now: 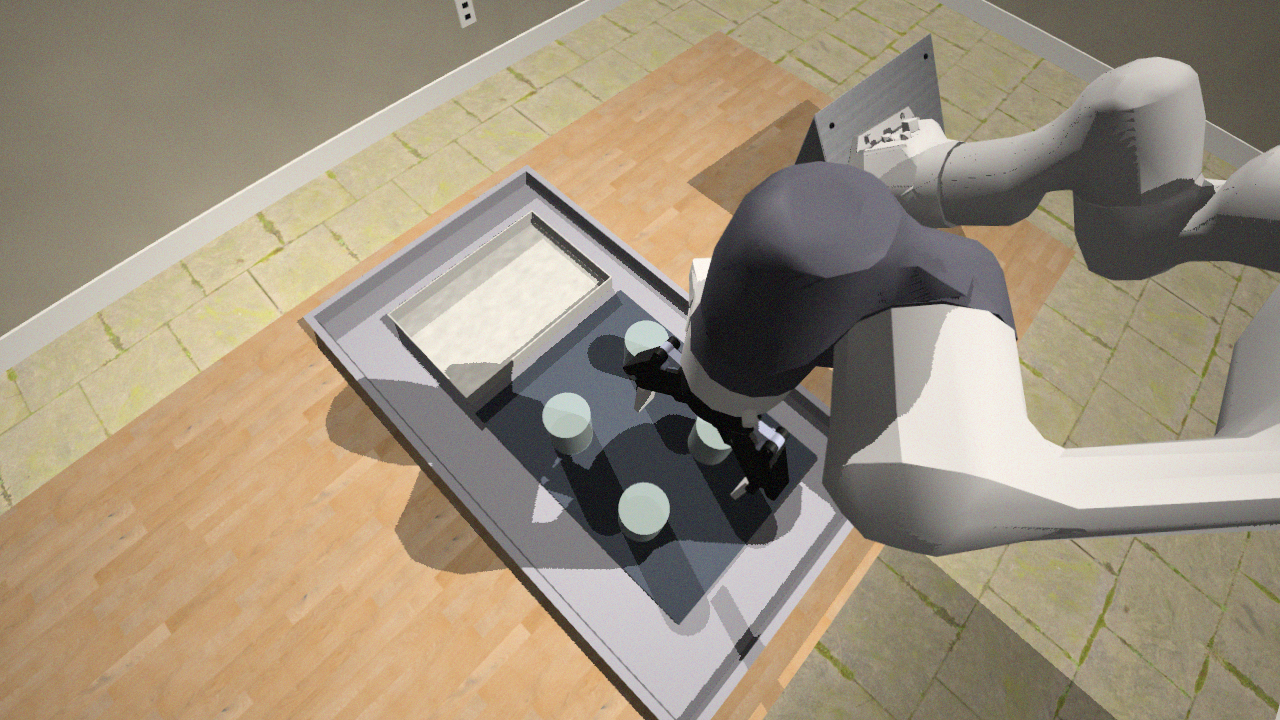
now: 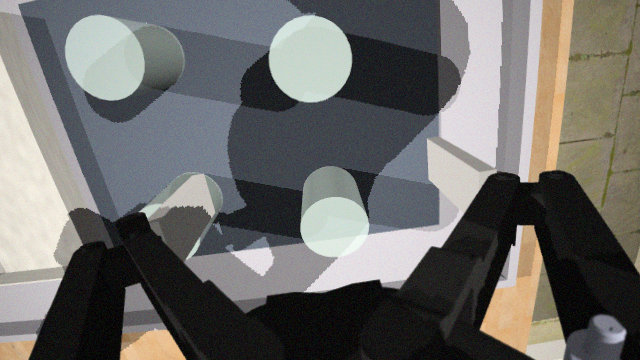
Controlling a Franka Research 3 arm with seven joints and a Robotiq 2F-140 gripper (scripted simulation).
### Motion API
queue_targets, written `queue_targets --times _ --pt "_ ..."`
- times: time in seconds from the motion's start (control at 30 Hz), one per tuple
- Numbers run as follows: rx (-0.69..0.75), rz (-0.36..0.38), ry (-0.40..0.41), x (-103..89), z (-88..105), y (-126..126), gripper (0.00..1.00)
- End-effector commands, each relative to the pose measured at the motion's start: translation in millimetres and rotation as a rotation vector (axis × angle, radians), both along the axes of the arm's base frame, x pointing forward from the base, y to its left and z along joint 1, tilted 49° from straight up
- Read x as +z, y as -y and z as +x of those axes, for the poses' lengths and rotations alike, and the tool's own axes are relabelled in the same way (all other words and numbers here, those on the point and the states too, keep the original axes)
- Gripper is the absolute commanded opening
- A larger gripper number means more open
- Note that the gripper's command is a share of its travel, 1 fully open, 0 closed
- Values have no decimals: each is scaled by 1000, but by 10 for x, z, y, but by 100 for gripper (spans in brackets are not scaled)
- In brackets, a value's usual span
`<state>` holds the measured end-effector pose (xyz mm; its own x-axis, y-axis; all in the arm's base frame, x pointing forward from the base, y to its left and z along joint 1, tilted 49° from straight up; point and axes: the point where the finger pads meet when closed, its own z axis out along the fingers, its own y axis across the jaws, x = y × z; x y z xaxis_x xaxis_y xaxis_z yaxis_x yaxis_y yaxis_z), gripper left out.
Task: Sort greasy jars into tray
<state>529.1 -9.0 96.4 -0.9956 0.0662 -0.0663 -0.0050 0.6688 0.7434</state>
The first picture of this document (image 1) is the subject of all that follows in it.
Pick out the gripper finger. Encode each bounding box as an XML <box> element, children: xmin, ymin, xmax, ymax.
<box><xmin>712</xmin><ymin>419</ymin><xmax>790</xmax><ymax>501</ymax></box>
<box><xmin>623</xmin><ymin>336</ymin><xmax>686</xmax><ymax>413</ymax></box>

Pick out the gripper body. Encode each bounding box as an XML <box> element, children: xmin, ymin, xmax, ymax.
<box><xmin>678</xmin><ymin>366</ymin><xmax>754</xmax><ymax>434</ymax></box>

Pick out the clear glass cylinder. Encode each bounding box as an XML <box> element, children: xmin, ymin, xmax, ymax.
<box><xmin>689</xmin><ymin>416</ymin><xmax>732</xmax><ymax>465</ymax></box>
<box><xmin>618</xmin><ymin>482</ymin><xmax>669</xmax><ymax>542</ymax></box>
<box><xmin>541</xmin><ymin>392</ymin><xmax>593</xmax><ymax>455</ymax></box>
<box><xmin>625</xmin><ymin>320</ymin><xmax>669</xmax><ymax>365</ymax></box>

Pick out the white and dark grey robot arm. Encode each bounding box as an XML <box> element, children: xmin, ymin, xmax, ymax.
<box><xmin>680</xmin><ymin>56</ymin><xmax>1280</xmax><ymax>557</ymax></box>

